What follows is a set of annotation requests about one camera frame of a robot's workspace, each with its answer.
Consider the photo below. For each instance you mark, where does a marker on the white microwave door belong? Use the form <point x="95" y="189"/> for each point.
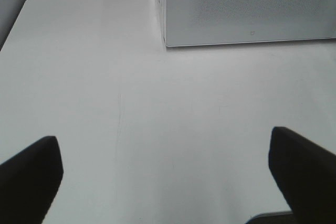
<point x="213" y="22"/>

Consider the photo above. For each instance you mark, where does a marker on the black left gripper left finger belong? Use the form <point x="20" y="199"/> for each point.
<point x="30" y="181"/>

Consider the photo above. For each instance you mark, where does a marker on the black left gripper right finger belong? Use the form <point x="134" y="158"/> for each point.
<point x="305" y="174"/>

